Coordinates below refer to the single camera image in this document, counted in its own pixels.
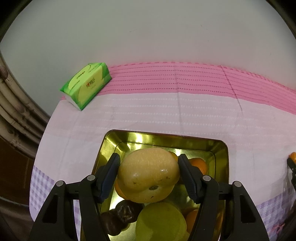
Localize dark brown fruit back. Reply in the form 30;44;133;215
100;209;130;236

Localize dark brown fruit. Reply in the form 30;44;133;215
100;209;130;236
115;200;144;223

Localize small orange with twig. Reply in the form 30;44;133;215
189;158;208;175

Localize yellow pear-shaped fruit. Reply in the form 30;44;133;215
117;148;180;203

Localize dark brown fruit front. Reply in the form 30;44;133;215
115;200;144;223

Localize orange with stem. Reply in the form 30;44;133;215
170;152;178;162

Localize pink and purple checked tablecloth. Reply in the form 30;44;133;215
29;62;295;240

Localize dark brown wooden cabinet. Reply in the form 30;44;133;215
0;139;34;205

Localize gold and maroon toffee tin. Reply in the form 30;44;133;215
79;129;230;241

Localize beige patterned curtain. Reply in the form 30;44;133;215
0;56;50;158

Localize green tissue pack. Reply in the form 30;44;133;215
60;63;112;110

